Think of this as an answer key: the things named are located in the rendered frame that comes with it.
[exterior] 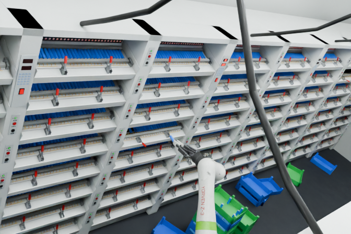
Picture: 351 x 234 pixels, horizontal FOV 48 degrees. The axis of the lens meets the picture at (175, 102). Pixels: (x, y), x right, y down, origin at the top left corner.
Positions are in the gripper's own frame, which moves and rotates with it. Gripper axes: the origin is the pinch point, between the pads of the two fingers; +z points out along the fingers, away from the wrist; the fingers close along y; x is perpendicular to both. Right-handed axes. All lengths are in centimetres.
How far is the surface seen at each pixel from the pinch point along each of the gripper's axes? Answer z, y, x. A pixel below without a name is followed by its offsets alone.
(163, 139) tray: 20.9, -8.1, 9.0
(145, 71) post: 11, 33, -49
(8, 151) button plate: 20, 105, -4
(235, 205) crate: -17, -72, 62
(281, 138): 27, -204, 46
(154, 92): 18.0, 14.8, -30.6
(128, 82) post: 16, 39, -40
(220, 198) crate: -5, -66, 61
